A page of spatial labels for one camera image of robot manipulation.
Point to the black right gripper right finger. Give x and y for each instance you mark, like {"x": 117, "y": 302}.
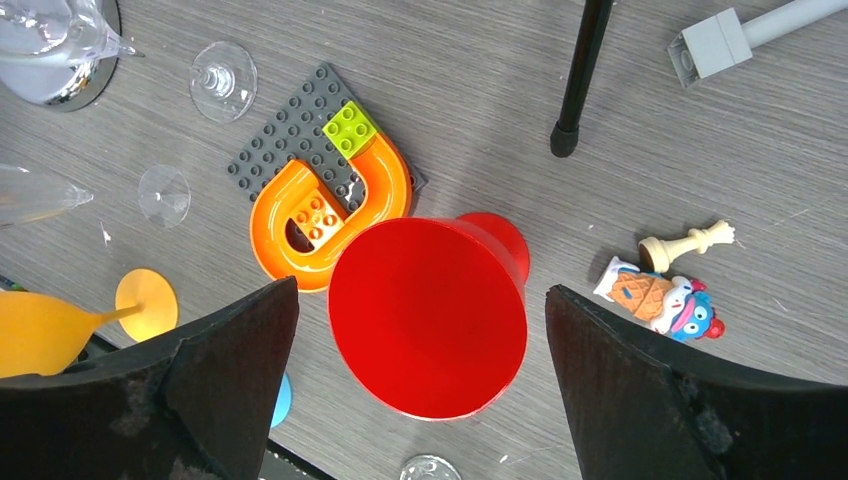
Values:
{"x": 642, "y": 406}

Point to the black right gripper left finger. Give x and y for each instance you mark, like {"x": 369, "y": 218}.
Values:
{"x": 193, "y": 403}

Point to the yellow plastic wine glass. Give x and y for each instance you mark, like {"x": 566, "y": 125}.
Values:
{"x": 42, "y": 334}

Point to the chrome wine glass rack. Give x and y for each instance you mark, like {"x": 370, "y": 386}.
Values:
{"x": 60, "y": 54}

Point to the blue plastic wine glass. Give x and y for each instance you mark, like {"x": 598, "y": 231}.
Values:
{"x": 283, "y": 402}

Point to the clear wine glass near edge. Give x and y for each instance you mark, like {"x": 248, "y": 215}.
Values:
{"x": 428, "y": 467}

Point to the red plastic wine glass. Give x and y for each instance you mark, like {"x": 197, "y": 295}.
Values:
{"x": 429, "y": 313}

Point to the ice cream cone toy figure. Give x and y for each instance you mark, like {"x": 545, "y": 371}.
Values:
{"x": 680, "y": 308}

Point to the cream chess piece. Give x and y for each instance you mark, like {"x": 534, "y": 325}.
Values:
{"x": 658, "y": 255}

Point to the black music stand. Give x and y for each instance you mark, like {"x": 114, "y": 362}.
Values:
{"x": 565, "y": 133}

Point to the grey studded building plate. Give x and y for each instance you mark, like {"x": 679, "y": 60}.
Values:
{"x": 295, "y": 132}

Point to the lime green building brick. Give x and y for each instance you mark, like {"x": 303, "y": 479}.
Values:
{"x": 350, "y": 130}

